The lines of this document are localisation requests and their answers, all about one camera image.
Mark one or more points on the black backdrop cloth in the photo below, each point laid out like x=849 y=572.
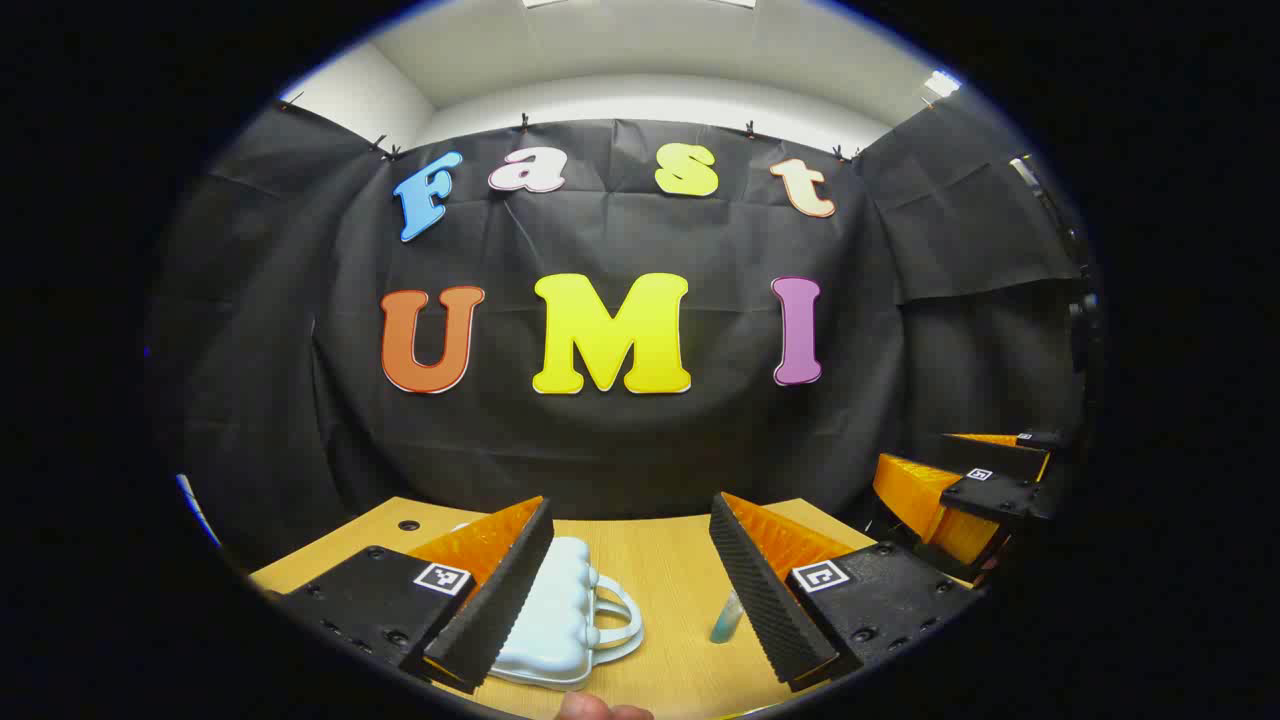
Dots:
x=620 y=430

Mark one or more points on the white panel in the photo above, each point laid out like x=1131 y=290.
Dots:
x=197 y=510

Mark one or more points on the teal bottle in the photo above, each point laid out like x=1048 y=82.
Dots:
x=727 y=618

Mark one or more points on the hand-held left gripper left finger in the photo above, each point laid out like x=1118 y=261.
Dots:
x=500 y=610

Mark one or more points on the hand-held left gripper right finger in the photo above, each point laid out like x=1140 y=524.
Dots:
x=765 y=610

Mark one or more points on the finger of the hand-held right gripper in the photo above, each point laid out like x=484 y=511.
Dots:
x=1000 y=452
x=930 y=500

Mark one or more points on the light blue small suitcase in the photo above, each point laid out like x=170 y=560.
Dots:
x=560 y=620

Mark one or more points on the ceiling light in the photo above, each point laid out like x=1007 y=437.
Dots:
x=941 y=83

